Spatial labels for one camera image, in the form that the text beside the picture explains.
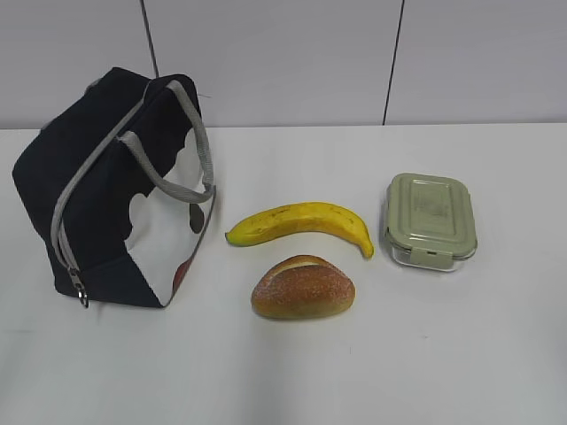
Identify yellow banana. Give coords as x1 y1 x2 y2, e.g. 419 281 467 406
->
225 202 375 259

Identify brown bread roll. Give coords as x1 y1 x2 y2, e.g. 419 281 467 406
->
251 255 355 320

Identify green lidded glass container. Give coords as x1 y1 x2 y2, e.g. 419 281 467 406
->
383 173 478 273

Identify navy and white lunch bag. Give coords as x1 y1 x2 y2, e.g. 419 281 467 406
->
12 67 216 308

